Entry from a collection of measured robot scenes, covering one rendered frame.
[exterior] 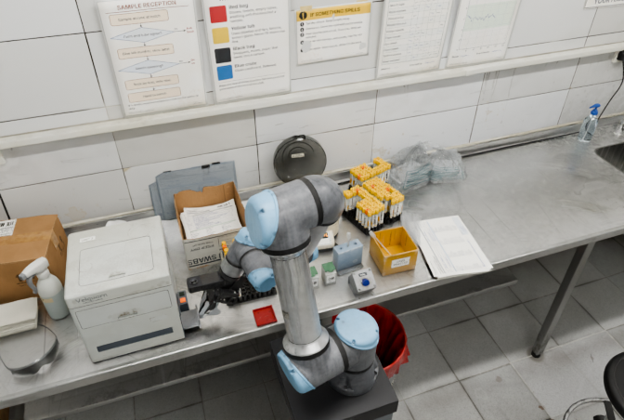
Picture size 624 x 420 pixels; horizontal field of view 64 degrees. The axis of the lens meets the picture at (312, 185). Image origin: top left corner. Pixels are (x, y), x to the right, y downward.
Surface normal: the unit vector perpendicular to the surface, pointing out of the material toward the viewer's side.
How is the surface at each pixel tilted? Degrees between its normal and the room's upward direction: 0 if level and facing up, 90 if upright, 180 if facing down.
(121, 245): 0
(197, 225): 1
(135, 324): 90
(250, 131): 90
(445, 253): 0
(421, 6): 94
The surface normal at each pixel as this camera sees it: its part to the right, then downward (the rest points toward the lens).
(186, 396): 0.00, -0.79
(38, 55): 0.33, 0.58
